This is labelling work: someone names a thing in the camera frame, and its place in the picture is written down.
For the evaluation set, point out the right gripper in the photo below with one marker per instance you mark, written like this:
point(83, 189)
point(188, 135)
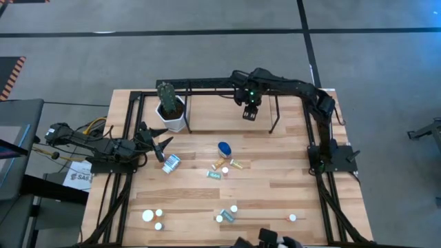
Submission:
point(248, 92)

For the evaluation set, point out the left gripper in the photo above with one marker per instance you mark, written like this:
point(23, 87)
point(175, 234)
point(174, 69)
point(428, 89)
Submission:
point(146, 139)

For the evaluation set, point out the white bottle teal label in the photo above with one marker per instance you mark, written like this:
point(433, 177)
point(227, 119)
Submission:
point(171, 164)

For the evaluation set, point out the blue lid jar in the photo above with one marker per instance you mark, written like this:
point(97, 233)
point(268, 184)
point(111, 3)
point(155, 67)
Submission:
point(224, 148)

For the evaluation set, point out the pink vial white cap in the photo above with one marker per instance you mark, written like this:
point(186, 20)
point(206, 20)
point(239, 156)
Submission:
point(225, 170)

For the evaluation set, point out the yellow vial white cap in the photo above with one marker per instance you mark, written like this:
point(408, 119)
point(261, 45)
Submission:
point(236, 164)

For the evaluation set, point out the dark red vial white cap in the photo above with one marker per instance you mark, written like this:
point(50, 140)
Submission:
point(158, 212)

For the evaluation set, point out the large yellow vial white tablets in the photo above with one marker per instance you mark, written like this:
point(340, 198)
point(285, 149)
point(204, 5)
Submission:
point(219, 218)

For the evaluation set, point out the teal vial pink contents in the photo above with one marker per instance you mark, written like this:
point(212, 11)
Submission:
point(234, 208)

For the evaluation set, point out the orange vial white cap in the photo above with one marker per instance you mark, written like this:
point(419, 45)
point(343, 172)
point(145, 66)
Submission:
point(292, 217)

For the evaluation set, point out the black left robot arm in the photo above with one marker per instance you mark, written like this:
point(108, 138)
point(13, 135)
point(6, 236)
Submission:
point(103, 148)

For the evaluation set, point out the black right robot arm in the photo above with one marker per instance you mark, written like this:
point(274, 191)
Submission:
point(293, 87)

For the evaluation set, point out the amber vial white cap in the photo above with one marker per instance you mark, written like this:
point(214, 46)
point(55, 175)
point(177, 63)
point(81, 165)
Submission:
point(218, 163)

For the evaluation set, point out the green vial white cap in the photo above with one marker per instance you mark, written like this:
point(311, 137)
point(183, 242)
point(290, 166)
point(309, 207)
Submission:
point(213, 175)

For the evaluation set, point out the white round cap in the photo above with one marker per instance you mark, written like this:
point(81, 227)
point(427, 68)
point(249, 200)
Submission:
point(148, 215)

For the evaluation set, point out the small vial white cap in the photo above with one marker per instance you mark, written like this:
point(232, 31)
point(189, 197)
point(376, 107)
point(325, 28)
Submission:
point(158, 226)

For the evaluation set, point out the white printed paper sheet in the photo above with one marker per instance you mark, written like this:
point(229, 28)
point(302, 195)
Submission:
point(77, 175)

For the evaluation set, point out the grey cabinet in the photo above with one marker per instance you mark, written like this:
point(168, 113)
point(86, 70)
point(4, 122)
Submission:
point(20, 113)

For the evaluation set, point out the black and white device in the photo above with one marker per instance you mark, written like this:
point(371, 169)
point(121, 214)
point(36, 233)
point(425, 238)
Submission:
point(268, 237)

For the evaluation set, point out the black floor stand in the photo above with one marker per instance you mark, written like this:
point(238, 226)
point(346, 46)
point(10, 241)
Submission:
point(429, 130)

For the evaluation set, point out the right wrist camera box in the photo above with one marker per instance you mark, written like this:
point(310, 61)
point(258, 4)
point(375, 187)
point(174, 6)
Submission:
point(250, 113)

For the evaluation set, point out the wooden shelf black metal frame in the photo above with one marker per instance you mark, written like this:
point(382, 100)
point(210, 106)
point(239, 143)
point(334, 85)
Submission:
point(213, 113)

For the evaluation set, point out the black table frame rails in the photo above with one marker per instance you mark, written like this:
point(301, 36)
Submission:
point(148, 93)

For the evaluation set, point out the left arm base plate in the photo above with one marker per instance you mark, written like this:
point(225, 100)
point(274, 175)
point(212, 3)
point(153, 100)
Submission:
point(113, 168)

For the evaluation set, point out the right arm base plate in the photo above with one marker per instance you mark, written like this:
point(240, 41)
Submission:
point(344, 160)

